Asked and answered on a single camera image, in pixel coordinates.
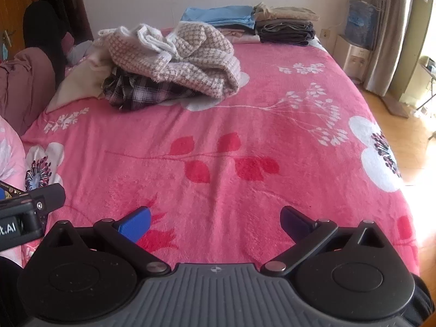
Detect dark folded pants stack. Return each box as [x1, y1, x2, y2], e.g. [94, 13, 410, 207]
[255, 20, 316, 46]

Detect pink floral blanket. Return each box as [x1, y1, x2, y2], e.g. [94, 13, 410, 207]
[20, 27, 421, 276]

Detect cream white garment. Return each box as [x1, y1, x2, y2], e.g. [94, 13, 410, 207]
[46, 46, 110, 113]

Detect pale pink folded garments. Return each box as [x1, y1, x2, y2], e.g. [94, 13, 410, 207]
[214, 26, 261, 44]

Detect beige houndstooth knit cardigan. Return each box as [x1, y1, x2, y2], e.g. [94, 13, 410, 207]
[99, 22, 242, 100]

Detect mauve padded jacket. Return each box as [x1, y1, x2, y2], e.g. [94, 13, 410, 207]
[0, 46, 57, 137]

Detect beige curtain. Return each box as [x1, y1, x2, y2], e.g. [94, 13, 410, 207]
[363, 0, 414, 98]

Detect black garment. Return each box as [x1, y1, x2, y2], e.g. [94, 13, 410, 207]
[23, 1, 69, 86]

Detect tan folded garment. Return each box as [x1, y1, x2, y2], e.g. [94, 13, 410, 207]
[254, 3, 321, 23]

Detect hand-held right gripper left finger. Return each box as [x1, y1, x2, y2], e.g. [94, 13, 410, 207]
[44, 206, 170, 276]

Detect blue folded garment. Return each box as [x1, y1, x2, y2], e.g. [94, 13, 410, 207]
[180, 5, 256, 29]

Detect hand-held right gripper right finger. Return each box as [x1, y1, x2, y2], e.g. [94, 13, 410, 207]
[262, 206, 392, 277]

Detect dark plaid shirt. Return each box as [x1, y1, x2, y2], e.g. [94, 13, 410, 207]
[102, 66, 201, 111]

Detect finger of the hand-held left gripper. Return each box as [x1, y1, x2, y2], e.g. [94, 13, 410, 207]
[0, 183, 66, 213]

